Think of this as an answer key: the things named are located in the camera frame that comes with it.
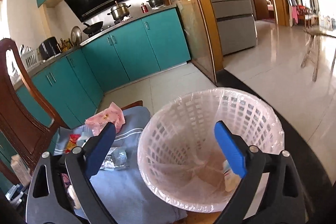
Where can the teal lower kitchen cabinets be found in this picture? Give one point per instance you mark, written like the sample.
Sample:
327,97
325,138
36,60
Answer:
127,52

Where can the white dish rack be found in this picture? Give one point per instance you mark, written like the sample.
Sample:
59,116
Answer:
29,57

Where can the black wok pan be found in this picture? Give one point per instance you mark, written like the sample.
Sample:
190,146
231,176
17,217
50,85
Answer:
93,28

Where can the large pink plastic bag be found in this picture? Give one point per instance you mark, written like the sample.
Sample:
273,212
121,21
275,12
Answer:
112,114

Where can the wooden stool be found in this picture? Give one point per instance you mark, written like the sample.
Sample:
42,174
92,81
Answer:
313,49

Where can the white plastic lattice trash basket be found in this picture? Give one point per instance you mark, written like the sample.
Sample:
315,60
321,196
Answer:
179,158

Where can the glass sliding door wooden frame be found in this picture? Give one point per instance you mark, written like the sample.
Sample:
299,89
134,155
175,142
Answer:
202,35

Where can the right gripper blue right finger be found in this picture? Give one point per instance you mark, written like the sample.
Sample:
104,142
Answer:
246,162

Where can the dark wooden chair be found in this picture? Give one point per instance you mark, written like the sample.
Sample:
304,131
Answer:
23,118

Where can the red yellow snack packet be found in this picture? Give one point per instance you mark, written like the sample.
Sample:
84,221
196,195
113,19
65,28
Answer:
72,142

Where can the steel stock pot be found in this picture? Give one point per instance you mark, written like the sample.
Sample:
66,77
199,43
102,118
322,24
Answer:
119,11

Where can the black air fryer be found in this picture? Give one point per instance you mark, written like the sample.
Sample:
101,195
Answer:
49,48

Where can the red small canister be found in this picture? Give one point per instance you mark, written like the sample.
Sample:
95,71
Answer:
144,8

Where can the clear silver snack wrapper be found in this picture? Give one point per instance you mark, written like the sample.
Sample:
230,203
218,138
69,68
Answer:
116,159

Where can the steel pan lid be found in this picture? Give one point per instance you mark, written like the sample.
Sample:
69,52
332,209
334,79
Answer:
76,36

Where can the black casserole pot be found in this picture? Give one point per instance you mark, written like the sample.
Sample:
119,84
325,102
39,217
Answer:
156,3

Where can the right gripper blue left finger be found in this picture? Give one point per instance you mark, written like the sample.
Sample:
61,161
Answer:
84,162

